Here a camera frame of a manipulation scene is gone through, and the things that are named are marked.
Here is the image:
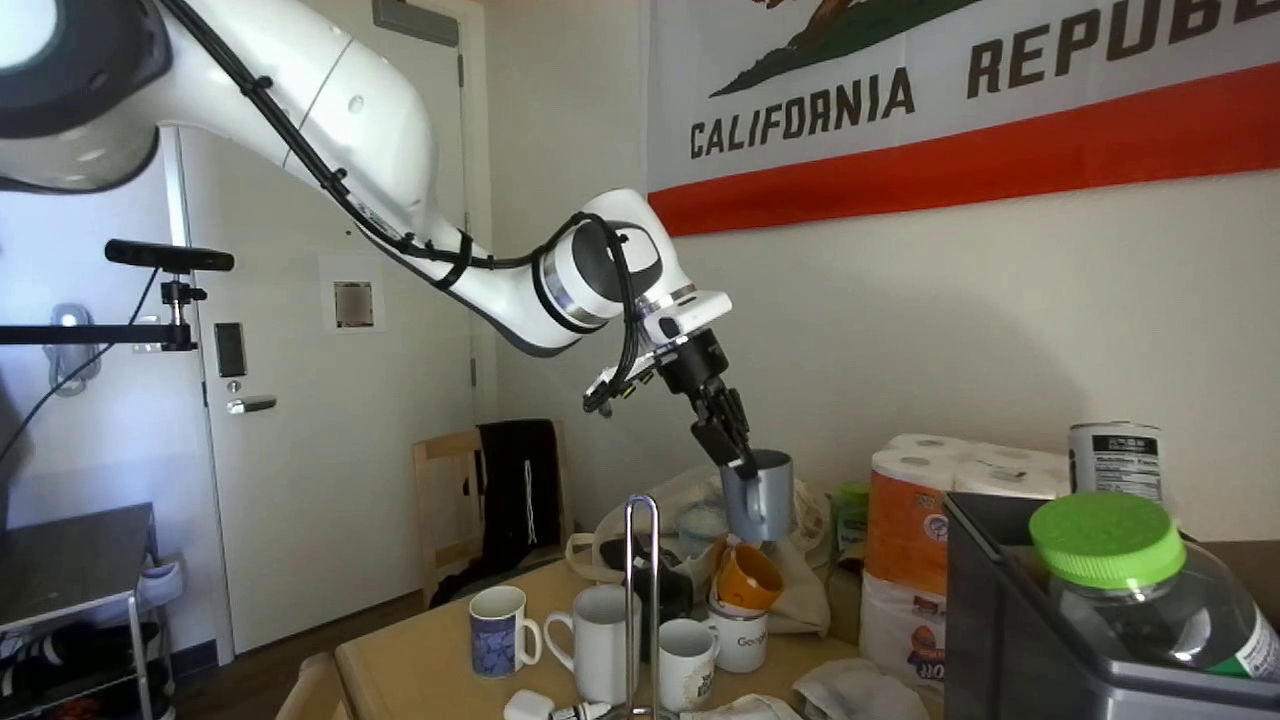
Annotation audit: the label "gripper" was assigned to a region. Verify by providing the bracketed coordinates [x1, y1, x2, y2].
[656, 328, 760, 480]

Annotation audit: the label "gray cup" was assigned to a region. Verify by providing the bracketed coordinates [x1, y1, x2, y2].
[719, 449, 797, 545]

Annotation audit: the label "orange cup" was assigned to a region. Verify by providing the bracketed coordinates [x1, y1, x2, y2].
[713, 542, 787, 612]

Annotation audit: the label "black cup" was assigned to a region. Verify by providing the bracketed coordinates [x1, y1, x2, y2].
[598, 537, 697, 627]

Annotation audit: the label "clear plastic container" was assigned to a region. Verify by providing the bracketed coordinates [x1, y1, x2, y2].
[674, 499, 730, 562]

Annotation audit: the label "green lidded bottle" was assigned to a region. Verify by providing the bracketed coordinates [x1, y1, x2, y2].
[834, 481, 870, 563]

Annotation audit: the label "beige tote bag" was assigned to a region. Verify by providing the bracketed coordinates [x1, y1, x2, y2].
[564, 464, 833, 638]

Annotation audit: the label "metal paper towel holder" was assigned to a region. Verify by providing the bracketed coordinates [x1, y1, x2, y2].
[600, 493, 681, 720]

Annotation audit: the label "white mug with lettering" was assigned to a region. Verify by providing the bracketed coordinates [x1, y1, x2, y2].
[704, 598, 770, 674]

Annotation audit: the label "black garment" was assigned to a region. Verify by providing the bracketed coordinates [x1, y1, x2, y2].
[429, 418, 567, 608]

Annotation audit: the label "pack of paper rolls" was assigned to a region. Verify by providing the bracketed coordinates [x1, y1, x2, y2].
[858, 432, 1072, 693]

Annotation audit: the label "small white printed mug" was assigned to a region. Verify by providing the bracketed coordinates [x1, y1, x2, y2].
[656, 617, 720, 714]

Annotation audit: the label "tall white mug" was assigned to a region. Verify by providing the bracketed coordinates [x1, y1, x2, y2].
[542, 584, 643, 707]

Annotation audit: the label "white paper napkin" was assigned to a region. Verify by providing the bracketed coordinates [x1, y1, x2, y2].
[792, 657, 933, 720]
[678, 694, 803, 720]

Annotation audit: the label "wooden chair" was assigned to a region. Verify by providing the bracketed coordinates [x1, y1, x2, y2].
[274, 651, 353, 720]
[412, 418, 578, 607]

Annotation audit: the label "blue patterned mug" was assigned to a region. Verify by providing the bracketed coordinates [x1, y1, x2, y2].
[468, 584, 544, 680]

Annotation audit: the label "dark grey bin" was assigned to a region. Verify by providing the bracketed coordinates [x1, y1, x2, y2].
[942, 490, 1280, 720]

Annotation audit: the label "white and red flag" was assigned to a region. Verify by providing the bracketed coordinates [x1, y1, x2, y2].
[645, 0, 1280, 239]

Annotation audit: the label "tin can with label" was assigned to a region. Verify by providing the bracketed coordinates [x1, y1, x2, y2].
[1067, 420, 1165, 503]

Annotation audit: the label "paper notice on door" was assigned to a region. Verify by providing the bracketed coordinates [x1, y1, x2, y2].
[319, 254, 387, 335]

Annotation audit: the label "clear jar with green lid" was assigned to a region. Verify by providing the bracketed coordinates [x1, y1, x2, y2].
[1028, 491, 1280, 683]

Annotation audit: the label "white door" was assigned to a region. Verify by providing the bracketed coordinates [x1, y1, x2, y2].
[163, 0, 493, 663]

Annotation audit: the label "black door lock panel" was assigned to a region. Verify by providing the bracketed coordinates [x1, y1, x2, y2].
[213, 321, 248, 380]

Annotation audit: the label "grey door closer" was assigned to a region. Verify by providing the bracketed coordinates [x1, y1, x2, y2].
[371, 0, 462, 49]

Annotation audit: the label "metal shoe rack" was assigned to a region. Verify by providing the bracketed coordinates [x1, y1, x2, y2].
[0, 502, 187, 720]

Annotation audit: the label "row of shoes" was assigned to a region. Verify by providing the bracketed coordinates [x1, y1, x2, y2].
[0, 560, 187, 720]

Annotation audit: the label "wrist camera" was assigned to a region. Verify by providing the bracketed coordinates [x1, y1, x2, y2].
[583, 346, 665, 418]

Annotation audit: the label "camera on mount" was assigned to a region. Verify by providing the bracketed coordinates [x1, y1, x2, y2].
[0, 238, 237, 354]

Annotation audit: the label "white wall phone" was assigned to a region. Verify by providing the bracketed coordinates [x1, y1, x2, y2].
[44, 302, 102, 398]

